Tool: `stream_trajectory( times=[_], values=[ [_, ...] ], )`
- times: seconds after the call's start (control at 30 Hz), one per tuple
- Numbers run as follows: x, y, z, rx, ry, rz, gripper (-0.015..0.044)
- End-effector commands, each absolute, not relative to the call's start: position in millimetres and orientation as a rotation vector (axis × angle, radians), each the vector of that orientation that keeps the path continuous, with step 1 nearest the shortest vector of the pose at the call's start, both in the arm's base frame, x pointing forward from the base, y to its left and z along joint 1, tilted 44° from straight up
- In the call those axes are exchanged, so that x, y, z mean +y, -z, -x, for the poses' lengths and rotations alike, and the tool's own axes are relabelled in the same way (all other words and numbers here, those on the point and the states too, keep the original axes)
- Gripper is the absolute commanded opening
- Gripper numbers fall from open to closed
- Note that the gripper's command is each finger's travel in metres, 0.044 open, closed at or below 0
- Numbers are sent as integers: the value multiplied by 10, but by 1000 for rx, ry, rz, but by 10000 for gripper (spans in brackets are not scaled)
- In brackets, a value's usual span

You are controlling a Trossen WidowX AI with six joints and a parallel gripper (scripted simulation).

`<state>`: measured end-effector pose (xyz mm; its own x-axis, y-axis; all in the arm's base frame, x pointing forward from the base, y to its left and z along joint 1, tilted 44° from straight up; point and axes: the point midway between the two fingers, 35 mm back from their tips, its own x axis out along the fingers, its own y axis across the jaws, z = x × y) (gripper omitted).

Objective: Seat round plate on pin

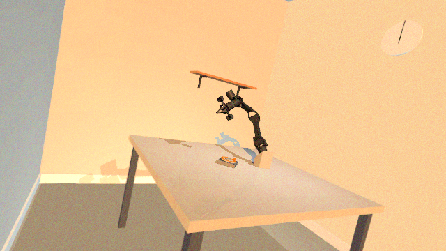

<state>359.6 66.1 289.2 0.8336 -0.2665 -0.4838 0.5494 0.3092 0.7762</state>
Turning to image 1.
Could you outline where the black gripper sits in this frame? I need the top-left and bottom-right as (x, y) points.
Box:
(216, 96), (235, 121)

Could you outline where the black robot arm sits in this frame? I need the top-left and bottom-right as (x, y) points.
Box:
(226, 89), (268, 154)

